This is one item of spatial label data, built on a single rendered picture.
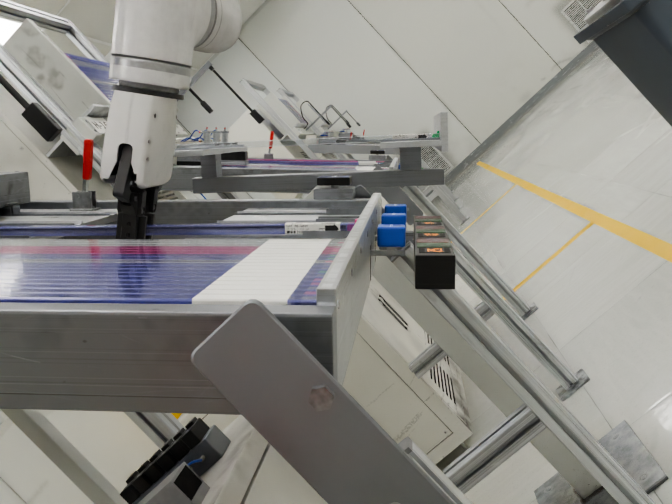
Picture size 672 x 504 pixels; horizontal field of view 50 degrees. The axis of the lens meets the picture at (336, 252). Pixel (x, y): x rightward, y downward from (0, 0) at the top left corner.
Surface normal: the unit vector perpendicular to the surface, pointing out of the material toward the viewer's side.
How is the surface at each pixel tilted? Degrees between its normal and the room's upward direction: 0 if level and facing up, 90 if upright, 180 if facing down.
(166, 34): 119
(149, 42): 102
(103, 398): 90
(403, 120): 90
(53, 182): 90
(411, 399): 90
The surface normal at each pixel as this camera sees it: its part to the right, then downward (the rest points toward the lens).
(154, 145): 0.96, 0.19
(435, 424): -0.10, 0.17
